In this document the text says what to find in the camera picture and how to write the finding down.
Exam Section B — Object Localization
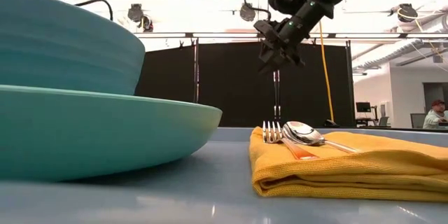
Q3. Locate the overhead metal frame rail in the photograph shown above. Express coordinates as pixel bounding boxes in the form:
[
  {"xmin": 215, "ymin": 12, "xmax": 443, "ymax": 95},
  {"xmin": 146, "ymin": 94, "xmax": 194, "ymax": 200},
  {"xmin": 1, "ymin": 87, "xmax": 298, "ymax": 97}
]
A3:
[{"xmin": 134, "ymin": 31, "xmax": 448, "ymax": 39}]

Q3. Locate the grey door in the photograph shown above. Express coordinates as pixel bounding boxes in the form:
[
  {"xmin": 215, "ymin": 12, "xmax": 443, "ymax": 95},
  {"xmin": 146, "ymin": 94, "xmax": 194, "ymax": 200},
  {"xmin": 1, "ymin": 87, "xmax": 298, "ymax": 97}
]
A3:
[{"xmin": 423, "ymin": 82, "xmax": 448, "ymax": 113}]

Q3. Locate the blue plastic bowl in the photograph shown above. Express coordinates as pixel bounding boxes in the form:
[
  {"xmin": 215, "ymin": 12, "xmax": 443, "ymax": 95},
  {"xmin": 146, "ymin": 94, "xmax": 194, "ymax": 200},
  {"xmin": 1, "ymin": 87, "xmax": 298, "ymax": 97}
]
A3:
[{"xmin": 0, "ymin": 0, "xmax": 146, "ymax": 96}]

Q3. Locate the yellow hanging cable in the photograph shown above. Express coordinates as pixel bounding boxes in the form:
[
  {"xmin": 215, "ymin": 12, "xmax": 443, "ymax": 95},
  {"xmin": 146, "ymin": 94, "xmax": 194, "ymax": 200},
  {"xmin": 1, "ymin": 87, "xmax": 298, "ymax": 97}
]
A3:
[{"xmin": 318, "ymin": 20, "xmax": 335, "ymax": 123}]

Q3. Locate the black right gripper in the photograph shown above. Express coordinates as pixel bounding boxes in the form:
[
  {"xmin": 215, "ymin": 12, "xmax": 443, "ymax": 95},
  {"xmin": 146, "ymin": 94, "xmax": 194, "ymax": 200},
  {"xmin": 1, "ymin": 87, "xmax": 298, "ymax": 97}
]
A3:
[{"xmin": 258, "ymin": 20, "xmax": 305, "ymax": 76}]

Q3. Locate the silver metal fork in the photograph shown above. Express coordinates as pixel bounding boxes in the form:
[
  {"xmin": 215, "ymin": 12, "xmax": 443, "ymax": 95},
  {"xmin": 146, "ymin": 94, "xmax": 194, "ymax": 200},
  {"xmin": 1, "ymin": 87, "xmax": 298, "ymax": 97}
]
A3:
[{"xmin": 262, "ymin": 120, "xmax": 319, "ymax": 161}]

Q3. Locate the teal plastic plate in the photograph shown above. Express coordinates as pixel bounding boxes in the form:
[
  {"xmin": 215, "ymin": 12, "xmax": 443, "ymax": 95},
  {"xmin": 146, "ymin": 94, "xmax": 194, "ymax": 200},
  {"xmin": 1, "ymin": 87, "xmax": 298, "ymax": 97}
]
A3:
[{"xmin": 0, "ymin": 84, "xmax": 223, "ymax": 183}]

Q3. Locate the silver metal spoon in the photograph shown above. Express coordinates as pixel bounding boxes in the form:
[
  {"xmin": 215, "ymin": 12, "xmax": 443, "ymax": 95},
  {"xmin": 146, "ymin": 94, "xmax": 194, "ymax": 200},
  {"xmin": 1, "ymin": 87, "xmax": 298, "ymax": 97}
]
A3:
[{"xmin": 281, "ymin": 120, "xmax": 360, "ymax": 154}]

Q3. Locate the black fabric partition panel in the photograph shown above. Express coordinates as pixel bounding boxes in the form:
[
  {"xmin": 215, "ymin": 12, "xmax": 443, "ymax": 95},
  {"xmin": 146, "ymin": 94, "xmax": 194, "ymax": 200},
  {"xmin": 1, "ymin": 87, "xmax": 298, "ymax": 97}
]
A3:
[
  {"xmin": 197, "ymin": 41, "xmax": 276, "ymax": 128},
  {"xmin": 134, "ymin": 43, "xmax": 197, "ymax": 104},
  {"xmin": 278, "ymin": 41, "xmax": 355, "ymax": 128}
]

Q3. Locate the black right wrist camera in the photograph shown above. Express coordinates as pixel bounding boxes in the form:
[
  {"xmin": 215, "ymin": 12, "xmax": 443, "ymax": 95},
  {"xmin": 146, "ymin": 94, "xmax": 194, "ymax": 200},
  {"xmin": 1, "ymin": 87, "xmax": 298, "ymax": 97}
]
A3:
[{"xmin": 253, "ymin": 20, "xmax": 281, "ymax": 43}]

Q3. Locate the person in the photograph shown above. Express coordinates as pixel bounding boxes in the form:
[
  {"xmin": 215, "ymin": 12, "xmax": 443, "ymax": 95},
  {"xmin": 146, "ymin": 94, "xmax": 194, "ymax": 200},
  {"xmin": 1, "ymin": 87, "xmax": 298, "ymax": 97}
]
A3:
[{"xmin": 422, "ymin": 99, "xmax": 448, "ymax": 130}]

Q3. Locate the red and black hanging device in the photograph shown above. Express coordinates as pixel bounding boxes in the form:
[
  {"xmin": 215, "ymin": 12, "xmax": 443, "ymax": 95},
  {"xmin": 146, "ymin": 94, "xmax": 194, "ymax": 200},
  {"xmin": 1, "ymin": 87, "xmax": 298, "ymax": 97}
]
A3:
[{"xmin": 139, "ymin": 14, "xmax": 154, "ymax": 33}]

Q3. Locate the round black ceiling lamp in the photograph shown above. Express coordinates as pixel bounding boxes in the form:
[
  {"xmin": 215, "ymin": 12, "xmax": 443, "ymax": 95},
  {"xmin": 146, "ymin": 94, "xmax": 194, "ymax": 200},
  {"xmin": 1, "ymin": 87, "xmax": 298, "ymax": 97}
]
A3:
[
  {"xmin": 127, "ymin": 3, "xmax": 144, "ymax": 22},
  {"xmin": 397, "ymin": 3, "xmax": 419, "ymax": 23},
  {"xmin": 239, "ymin": 2, "xmax": 256, "ymax": 22}
]

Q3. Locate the yellow cloth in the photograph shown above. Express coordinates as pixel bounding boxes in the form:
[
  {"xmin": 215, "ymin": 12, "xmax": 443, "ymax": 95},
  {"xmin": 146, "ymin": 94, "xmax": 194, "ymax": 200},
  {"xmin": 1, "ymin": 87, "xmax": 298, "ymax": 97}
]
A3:
[{"xmin": 248, "ymin": 126, "xmax": 448, "ymax": 203}]

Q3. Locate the grey office chair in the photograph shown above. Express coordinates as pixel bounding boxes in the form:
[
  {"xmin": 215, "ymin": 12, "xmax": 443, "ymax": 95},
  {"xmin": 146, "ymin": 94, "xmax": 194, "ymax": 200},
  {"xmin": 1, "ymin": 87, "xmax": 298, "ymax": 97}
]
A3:
[{"xmin": 409, "ymin": 113, "xmax": 428, "ymax": 129}]

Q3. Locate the light blue plastic tray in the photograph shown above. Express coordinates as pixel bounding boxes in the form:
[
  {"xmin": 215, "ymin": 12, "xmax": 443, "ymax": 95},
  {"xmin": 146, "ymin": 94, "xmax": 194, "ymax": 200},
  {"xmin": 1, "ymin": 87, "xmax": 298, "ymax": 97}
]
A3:
[{"xmin": 0, "ymin": 127, "xmax": 448, "ymax": 224}]

